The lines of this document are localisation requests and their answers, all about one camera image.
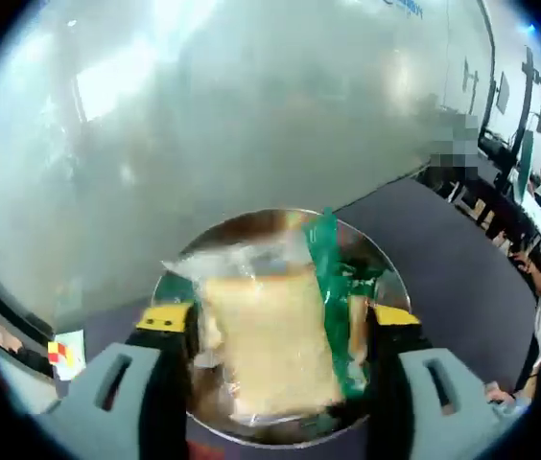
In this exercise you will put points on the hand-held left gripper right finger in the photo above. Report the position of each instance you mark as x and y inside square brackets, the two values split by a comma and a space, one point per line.
[424, 421]

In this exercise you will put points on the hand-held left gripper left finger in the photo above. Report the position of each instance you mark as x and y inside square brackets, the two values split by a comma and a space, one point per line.
[107, 417]

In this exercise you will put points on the stainless steel bowl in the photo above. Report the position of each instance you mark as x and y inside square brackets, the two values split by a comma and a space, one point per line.
[388, 280]

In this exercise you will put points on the packaged bread slice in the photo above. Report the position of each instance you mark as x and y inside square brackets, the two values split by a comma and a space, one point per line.
[270, 335]

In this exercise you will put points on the red yellow checkered card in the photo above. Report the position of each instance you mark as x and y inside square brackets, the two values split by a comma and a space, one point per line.
[59, 353]

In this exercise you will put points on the black cloth covered table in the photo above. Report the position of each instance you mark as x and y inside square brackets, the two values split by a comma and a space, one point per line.
[443, 249]

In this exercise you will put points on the black monitor stand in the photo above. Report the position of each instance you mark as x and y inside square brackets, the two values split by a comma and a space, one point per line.
[529, 79]

